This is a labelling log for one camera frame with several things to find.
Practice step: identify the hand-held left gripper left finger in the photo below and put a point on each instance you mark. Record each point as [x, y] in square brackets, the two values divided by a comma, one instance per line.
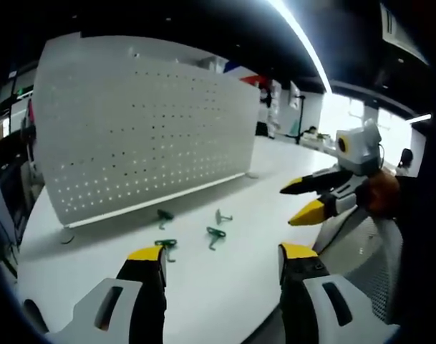
[131, 286]

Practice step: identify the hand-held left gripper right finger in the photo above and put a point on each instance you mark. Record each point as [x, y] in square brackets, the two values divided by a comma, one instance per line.
[303, 286]

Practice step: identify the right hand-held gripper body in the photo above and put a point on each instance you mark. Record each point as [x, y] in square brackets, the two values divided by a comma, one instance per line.
[359, 150]

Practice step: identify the green hook assembly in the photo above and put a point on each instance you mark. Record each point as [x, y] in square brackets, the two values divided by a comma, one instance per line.
[164, 216]
[167, 244]
[215, 233]
[221, 216]

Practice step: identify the white perforated mounting plate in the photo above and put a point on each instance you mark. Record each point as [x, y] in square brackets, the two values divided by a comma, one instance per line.
[142, 139]

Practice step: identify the person's right hand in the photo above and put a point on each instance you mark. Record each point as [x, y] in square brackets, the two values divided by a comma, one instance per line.
[380, 193]

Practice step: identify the white mesh chair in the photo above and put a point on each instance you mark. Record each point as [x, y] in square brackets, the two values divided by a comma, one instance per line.
[361, 251]

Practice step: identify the black tripod stand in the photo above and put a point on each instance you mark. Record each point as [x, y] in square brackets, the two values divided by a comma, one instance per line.
[300, 118]

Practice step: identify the ceiling light strip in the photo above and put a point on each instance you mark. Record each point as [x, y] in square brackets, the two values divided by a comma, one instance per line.
[303, 46]

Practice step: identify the ceiling air conditioner unit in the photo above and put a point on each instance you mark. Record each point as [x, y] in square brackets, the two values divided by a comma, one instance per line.
[400, 32]

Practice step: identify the dark shelving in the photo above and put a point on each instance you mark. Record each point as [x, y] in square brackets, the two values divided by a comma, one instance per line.
[10, 143]

